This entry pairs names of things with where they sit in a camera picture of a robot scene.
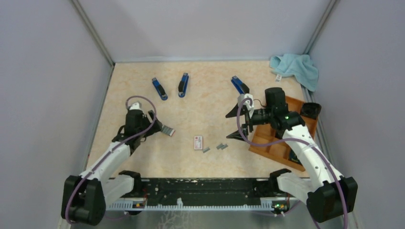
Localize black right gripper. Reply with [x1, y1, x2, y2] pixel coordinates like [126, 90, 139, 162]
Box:
[225, 102, 274, 142]

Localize light blue cloth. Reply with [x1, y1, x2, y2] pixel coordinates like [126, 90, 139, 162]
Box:
[269, 53, 319, 92]

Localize black tape roll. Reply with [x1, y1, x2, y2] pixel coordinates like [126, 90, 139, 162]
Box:
[300, 103, 322, 120]

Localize white cable duct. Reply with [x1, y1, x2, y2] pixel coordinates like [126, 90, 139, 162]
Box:
[107, 200, 288, 211]

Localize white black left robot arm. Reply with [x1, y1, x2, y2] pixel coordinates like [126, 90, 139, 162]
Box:
[61, 108, 162, 226]

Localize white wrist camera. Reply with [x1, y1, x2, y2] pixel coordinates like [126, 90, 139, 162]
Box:
[128, 102, 142, 111]
[238, 94, 255, 118]

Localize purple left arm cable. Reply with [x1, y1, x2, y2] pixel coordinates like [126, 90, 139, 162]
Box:
[64, 95, 158, 225]

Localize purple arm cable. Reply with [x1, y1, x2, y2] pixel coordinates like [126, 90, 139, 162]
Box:
[64, 95, 158, 225]
[236, 97, 349, 229]

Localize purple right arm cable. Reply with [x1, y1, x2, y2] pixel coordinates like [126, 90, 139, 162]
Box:
[236, 97, 349, 229]

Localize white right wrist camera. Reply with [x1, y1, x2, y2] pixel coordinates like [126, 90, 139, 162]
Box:
[238, 94, 255, 118]

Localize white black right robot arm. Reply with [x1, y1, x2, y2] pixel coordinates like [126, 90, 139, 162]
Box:
[225, 87, 358, 228]

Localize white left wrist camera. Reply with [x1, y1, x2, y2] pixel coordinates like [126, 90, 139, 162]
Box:
[128, 102, 142, 111]

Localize brown wooden compartment tray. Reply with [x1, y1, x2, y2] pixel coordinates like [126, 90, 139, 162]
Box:
[249, 96, 318, 172]

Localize red white staple box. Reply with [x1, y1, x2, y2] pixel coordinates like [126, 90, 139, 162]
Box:
[194, 135, 203, 150]

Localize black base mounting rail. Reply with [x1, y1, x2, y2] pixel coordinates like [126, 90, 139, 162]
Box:
[123, 178, 296, 209]

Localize blue black stapler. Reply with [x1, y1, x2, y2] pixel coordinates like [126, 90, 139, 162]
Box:
[152, 77, 168, 101]
[178, 73, 189, 98]

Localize silver staple strip box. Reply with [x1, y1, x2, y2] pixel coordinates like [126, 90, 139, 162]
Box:
[161, 125, 175, 137]

